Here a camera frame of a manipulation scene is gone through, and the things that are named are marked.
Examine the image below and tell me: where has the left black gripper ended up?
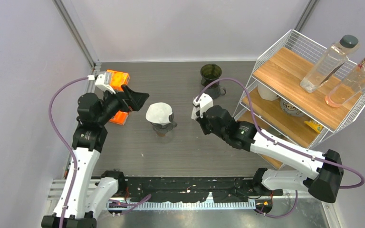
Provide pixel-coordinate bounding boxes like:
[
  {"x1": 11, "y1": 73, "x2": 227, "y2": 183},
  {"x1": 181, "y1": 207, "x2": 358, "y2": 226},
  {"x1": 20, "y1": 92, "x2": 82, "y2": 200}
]
[{"x1": 97, "y1": 84, "x2": 149, "y2": 125}]

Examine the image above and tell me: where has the white paper coffee filter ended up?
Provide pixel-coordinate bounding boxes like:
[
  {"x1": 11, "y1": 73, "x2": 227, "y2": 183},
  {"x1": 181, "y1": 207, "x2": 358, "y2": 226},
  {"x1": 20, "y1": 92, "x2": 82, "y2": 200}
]
[{"x1": 145, "y1": 102, "x2": 173, "y2": 125}]

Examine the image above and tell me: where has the grey glass dripper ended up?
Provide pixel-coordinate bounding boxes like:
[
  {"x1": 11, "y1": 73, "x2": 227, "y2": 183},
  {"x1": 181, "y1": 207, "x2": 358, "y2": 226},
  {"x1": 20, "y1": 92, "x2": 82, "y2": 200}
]
[{"x1": 151, "y1": 114, "x2": 177, "y2": 137}]

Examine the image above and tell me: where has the glass carafe with leather collar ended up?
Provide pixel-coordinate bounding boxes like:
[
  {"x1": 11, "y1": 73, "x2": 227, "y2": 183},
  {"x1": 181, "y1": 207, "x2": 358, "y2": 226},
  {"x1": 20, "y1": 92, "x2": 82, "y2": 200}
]
[{"x1": 155, "y1": 132, "x2": 173, "y2": 144}]

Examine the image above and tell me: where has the dark green glass dripper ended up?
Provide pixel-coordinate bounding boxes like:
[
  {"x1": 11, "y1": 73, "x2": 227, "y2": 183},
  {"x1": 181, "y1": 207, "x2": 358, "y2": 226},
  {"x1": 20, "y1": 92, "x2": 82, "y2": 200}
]
[{"x1": 200, "y1": 64, "x2": 222, "y2": 87}]

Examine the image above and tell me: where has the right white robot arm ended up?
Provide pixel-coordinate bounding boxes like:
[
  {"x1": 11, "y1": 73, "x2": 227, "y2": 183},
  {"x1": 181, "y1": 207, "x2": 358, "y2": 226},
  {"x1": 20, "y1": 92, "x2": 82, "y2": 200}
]
[{"x1": 192, "y1": 105, "x2": 344, "y2": 203}]

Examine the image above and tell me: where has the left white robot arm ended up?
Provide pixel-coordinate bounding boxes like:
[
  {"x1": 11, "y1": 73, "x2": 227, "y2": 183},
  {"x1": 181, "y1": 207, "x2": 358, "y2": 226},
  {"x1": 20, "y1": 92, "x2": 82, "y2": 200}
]
[{"x1": 41, "y1": 85, "x2": 150, "y2": 228}]

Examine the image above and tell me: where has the orange razor box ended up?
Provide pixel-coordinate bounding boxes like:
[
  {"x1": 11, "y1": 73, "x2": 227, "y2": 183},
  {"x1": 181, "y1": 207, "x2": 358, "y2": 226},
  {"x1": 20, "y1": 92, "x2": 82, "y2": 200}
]
[{"x1": 109, "y1": 111, "x2": 129, "y2": 125}]

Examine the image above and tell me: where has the grey glass pitcher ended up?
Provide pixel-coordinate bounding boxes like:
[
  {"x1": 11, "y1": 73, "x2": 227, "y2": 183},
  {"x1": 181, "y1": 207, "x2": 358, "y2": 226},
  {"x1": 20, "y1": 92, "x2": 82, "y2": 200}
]
[{"x1": 204, "y1": 84, "x2": 226, "y2": 99}]

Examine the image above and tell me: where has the orange box upper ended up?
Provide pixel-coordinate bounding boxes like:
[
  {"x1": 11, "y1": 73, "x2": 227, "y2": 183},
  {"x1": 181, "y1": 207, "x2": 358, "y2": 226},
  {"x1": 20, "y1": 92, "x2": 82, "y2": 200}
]
[{"x1": 106, "y1": 69, "x2": 130, "y2": 92}]

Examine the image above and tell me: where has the white ceramic cup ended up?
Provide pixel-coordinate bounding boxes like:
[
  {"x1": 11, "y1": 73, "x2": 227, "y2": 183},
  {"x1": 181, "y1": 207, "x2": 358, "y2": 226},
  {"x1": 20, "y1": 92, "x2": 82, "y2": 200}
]
[{"x1": 257, "y1": 84, "x2": 279, "y2": 101}]

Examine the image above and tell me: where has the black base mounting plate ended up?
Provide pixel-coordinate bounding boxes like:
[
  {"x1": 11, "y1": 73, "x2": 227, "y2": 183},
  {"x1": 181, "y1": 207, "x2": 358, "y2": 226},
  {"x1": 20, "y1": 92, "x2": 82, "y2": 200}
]
[{"x1": 113, "y1": 176, "x2": 283, "y2": 203}]

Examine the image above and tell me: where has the patterned ceramic bowl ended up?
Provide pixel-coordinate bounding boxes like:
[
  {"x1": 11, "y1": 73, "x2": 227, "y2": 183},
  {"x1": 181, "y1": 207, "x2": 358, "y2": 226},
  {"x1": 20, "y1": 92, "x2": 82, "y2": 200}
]
[{"x1": 280, "y1": 98, "x2": 305, "y2": 117}]

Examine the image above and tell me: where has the yellow snack packet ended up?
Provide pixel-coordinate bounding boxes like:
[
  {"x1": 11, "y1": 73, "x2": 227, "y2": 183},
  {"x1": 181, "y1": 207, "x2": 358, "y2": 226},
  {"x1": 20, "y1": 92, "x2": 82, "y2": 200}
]
[{"x1": 304, "y1": 119, "x2": 324, "y2": 134}]

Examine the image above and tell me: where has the clear bottle grey cap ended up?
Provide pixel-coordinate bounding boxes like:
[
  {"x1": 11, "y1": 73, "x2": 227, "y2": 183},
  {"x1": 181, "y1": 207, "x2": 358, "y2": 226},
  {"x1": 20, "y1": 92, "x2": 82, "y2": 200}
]
[{"x1": 300, "y1": 35, "x2": 359, "y2": 93}]

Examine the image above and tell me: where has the pink liquid bottle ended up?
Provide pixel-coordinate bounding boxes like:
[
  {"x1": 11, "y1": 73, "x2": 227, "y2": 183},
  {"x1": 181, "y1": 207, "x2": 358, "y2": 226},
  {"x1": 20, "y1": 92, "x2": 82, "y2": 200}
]
[{"x1": 325, "y1": 57, "x2": 365, "y2": 108}]

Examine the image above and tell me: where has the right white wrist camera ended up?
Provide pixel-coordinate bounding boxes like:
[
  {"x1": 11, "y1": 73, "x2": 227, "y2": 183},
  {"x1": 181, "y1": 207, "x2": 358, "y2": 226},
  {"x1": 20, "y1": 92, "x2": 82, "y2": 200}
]
[{"x1": 191, "y1": 93, "x2": 213, "y2": 120}]

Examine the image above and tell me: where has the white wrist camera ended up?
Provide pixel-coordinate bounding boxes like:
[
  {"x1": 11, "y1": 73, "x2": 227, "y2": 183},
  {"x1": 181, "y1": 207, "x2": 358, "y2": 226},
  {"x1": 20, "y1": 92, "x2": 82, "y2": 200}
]
[
  {"x1": 191, "y1": 93, "x2": 213, "y2": 120},
  {"x1": 86, "y1": 71, "x2": 116, "y2": 94}
]

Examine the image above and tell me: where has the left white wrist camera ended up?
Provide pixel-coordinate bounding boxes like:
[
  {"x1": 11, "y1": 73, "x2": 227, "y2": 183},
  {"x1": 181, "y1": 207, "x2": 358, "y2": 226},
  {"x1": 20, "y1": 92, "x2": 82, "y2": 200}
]
[{"x1": 86, "y1": 71, "x2": 116, "y2": 94}]

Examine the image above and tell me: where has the white wire wooden shelf rack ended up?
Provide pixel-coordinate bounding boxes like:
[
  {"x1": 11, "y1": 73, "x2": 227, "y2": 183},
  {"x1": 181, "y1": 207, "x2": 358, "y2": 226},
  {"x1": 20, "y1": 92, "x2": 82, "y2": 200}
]
[{"x1": 232, "y1": 29, "x2": 365, "y2": 171}]

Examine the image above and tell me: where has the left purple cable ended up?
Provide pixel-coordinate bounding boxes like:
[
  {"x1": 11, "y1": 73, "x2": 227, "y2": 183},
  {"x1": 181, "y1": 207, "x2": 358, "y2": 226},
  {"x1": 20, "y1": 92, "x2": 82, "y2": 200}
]
[{"x1": 48, "y1": 76, "x2": 152, "y2": 228}]

